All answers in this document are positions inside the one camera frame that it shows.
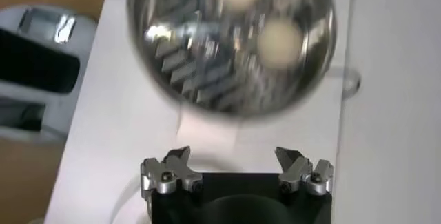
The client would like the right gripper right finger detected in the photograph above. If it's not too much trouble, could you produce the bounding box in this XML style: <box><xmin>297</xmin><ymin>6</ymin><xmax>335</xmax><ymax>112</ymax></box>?
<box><xmin>274</xmin><ymin>146</ymin><xmax>334</xmax><ymax>196</ymax></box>

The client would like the stainless steel steamer basket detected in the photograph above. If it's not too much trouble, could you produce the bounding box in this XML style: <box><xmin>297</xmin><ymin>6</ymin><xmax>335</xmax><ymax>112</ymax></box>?
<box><xmin>126</xmin><ymin>0</ymin><xmax>338</xmax><ymax>118</ymax></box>

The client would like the white and black appliance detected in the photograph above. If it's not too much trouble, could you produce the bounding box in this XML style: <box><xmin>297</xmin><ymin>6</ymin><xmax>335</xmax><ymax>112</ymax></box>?
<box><xmin>0</xmin><ymin>4</ymin><xmax>99</xmax><ymax>143</ymax></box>

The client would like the large white plate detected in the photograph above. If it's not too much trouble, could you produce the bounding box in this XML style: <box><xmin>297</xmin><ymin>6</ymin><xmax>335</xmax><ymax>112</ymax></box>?
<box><xmin>110</xmin><ymin>173</ymin><xmax>152</xmax><ymax>224</ymax></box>

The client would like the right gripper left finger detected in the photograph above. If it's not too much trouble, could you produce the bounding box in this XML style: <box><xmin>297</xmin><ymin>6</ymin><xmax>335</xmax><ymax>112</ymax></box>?
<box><xmin>140</xmin><ymin>145</ymin><xmax>203</xmax><ymax>201</ymax></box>

